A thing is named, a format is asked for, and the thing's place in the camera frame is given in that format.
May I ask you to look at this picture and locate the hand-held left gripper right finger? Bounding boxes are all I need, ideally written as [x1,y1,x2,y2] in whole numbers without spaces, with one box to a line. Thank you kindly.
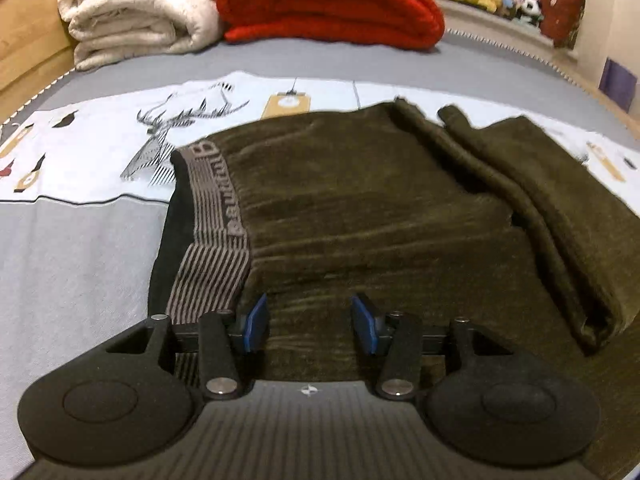
[351,294,523,402]

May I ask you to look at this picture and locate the folded red blanket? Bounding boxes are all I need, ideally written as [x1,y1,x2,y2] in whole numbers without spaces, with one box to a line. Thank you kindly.
[216,0,446,51]

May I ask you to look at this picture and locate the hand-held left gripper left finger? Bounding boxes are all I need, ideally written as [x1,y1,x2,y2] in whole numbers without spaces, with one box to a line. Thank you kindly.
[103,294,271,401]

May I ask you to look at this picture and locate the grey bed cover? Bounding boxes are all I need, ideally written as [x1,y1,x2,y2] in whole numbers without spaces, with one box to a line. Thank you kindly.
[0,29,640,480]

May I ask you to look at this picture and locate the panda plush toy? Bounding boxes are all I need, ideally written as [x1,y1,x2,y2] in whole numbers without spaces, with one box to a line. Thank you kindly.
[517,0,545,25]

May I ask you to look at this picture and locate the dark red cushion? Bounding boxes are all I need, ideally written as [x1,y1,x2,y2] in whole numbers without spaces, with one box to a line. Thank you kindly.
[539,0,586,50]

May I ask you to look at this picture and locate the printed white sheet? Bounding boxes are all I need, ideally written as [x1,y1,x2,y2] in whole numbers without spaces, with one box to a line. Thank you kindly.
[0,71,640,207]

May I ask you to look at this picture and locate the olive brown corduroy pants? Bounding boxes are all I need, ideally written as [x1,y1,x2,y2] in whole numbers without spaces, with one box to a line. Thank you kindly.
[149,97,640,479]

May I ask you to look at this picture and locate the wooden bed frame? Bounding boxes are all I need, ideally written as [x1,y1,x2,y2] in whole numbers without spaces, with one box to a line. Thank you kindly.
[0,0,78,123]

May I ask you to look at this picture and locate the purple box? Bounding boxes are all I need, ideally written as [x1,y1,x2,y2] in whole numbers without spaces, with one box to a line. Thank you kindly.
[598,57,639,114]

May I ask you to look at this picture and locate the folded cream fleece blanket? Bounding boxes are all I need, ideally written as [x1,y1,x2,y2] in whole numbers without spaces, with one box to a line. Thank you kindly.
[57,0,237,72]

